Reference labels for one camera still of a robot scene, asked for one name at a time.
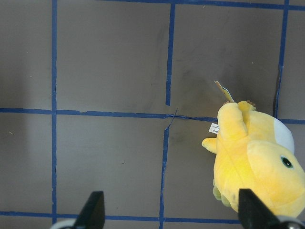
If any yellow plush toy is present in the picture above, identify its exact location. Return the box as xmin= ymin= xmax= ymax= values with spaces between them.
xmin=202 ymin=87 xmax=305 ymax=217

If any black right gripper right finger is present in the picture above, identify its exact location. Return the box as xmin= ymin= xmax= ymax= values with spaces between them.
xmin=238 ymin=189 xmax=284 ymax=229

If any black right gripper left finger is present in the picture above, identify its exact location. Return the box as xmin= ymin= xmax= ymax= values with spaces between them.
xmin=73 ymin=191 xmax=105 ymax=229

